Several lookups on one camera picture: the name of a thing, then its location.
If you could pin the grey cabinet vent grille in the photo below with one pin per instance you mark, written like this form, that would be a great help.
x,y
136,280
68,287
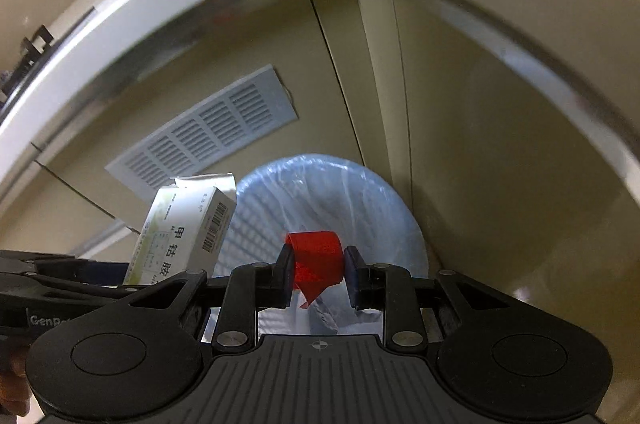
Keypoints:
x,y
210,129

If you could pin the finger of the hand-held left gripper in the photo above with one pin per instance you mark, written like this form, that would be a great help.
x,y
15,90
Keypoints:
x,y
75,293
102,273

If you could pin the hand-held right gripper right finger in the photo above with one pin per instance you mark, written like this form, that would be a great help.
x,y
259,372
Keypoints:
x,y
352,276

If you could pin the white green medicine box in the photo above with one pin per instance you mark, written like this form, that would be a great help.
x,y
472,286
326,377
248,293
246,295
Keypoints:
x,y
175,229

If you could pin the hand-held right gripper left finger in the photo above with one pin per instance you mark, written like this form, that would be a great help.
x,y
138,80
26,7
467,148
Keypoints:
x,y
285,275

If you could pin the beige kitchen cabinet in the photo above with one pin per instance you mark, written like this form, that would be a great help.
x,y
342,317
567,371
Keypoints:
x,y
475,154

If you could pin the red plastic strip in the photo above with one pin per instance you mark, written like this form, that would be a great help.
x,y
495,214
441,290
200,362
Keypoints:
x,y
317,261

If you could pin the blue plastic waste basket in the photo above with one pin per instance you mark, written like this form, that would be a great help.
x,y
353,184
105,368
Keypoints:
x,y
255,224

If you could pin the person's left hand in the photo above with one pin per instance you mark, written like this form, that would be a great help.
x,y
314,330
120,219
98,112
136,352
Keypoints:
x,y
12,384

